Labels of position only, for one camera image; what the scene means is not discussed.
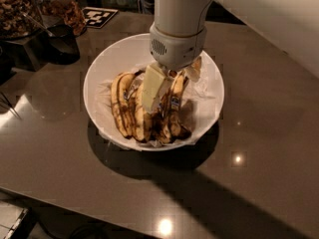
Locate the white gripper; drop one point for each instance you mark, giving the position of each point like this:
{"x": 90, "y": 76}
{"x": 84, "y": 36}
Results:
{"x": 176, "y": 49}

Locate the spotted yellow banana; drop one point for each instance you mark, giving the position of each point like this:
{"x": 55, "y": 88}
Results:
{"x": 123, "y": 103}
{"x": 144, "y": 121}
{"x": 176, "y": 128}

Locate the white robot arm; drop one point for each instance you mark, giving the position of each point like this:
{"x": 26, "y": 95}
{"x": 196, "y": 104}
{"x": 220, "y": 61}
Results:
{"x": 290, "y": 25}

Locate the white paper bowl liner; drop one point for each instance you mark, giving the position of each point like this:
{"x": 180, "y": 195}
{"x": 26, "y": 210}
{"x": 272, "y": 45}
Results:
{"x": 206, "y": 97}

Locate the white round bowl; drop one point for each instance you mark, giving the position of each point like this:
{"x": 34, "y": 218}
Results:
{"x": 123, "y": 53}

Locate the black and white marker tag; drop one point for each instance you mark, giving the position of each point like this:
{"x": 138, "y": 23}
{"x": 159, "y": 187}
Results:
{"x": 98, "y": 17}

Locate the glass jar of snacks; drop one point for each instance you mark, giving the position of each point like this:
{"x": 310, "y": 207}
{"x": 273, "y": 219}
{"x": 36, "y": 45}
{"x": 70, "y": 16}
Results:
{"x": 68, "y": 11}

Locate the dark metal stand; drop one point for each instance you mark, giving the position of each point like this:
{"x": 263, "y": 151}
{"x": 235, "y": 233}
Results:
{"x": 28, "y": 53}

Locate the glass jar of cashews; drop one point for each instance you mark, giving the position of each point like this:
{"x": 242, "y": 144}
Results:
{"x": 13, "y": 23}

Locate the box on floor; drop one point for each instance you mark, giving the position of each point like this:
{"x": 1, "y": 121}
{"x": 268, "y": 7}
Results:
{"x": 16, "y": 222}

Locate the black scoop with handle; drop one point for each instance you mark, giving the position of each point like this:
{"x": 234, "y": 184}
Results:
{"x": 61, "y": 47}

